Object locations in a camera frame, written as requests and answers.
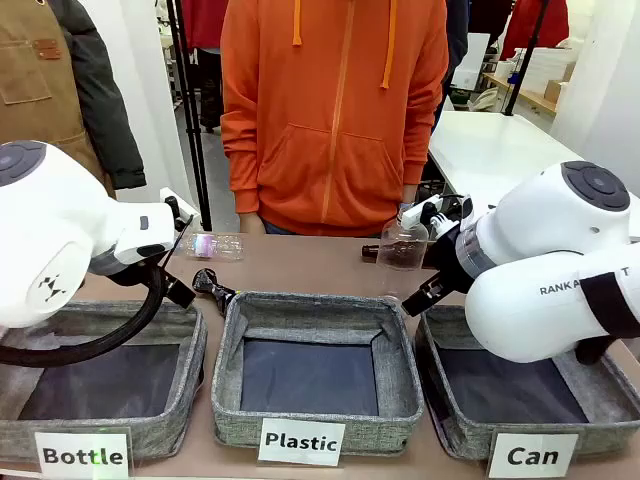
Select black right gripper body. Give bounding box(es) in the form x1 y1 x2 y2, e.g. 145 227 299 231
430 222 475 300

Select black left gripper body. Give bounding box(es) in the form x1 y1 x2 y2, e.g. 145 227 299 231
88 252 174 289

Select large clear plastic bottle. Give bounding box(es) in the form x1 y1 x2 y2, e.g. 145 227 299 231
375 213 432 273

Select crushed plastic bottle purple label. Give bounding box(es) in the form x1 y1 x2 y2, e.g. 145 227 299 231
174 232 247 264

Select grey fabric basket labelled Plastic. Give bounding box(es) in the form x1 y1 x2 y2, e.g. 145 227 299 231
210 291 425 457

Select grey fabric basket labelled Can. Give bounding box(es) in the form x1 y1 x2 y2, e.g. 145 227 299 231
414 304 640 462

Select grey fabric basket labelled Bottle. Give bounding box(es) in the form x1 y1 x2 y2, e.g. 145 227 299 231
0 299 209 462

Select white Can label card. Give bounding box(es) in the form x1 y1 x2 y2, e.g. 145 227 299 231
487 432 580 480

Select person's right hand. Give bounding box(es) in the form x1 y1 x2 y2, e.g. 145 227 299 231
238 212 267 235

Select white table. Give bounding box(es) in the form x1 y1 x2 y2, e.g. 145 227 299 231
427 110 640 214

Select beige cloth bundle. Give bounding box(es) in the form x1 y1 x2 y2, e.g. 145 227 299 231
469 88 501 114

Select person in orange hoodie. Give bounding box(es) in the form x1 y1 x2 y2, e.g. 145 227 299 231
219 0 450 238

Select wooden workbench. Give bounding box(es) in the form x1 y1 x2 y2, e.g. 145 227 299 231
482 72 557 119

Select black tripod stand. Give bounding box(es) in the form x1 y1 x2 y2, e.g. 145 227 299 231
166 0 214 232

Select white Plastic label card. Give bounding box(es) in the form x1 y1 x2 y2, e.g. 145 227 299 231
257 417 347 467

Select white Bottle label card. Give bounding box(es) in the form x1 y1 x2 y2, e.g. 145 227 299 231
33 430 132 480

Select brown cardboard box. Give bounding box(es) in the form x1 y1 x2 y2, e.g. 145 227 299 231
543 64 575 104

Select black slanted pole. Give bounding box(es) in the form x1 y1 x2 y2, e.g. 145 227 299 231
503 0 551 117

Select person in dark clothes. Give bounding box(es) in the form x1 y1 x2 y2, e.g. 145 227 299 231
443 0 470 132

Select white stacked boxes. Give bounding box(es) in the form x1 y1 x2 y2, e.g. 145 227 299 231
514 47 586 99

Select person in brown apron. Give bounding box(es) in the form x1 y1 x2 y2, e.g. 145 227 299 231
0 0 148 201

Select red hanging garment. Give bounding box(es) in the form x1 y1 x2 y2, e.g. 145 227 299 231
179 0 229 51

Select red jacket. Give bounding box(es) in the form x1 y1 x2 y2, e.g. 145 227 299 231
499 0 570 62

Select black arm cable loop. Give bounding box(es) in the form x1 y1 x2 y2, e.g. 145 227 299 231
0 267 167 369

